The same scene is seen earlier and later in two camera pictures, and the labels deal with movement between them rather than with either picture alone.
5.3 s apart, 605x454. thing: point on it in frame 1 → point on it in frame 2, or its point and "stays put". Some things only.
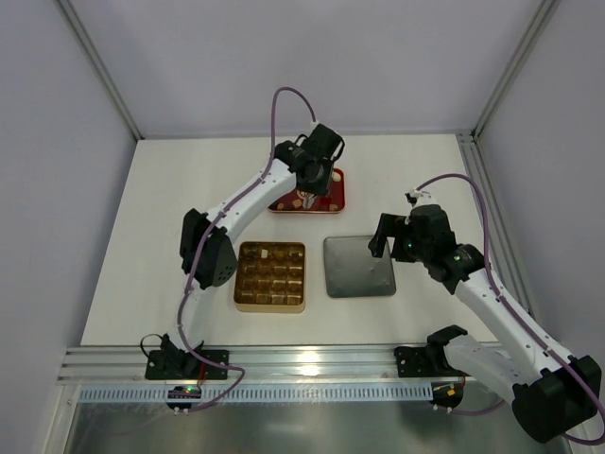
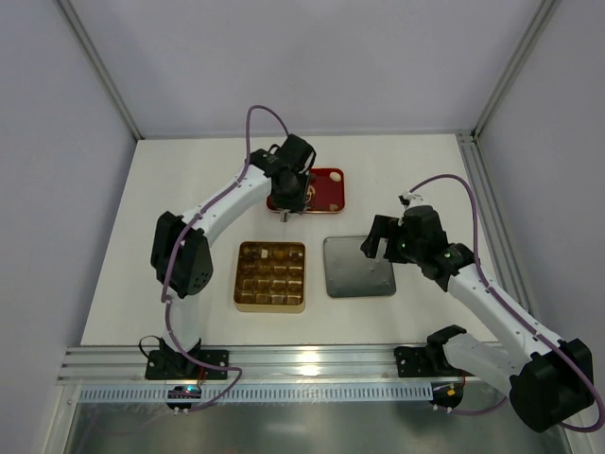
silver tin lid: (352, 270) stays put
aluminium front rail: (248, 365) stays put
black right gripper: (393, 237) stays put
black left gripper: (308, 198) → (293, 201)
